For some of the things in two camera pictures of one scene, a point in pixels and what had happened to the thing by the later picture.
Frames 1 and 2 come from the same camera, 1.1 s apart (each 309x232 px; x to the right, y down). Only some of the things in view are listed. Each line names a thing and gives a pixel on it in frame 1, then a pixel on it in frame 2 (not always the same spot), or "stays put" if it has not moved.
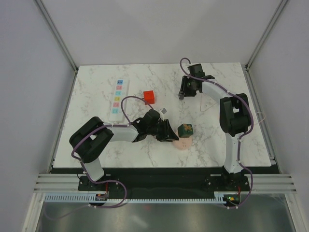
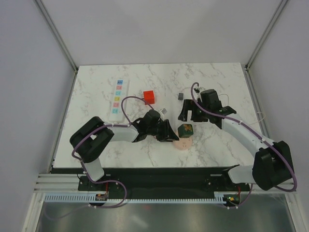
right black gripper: x=184 y=90 → x=187 y=106
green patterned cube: x=185 y=130 stays put
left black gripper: x=168 y=135 stays put
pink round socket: x=183 y=143 stays put
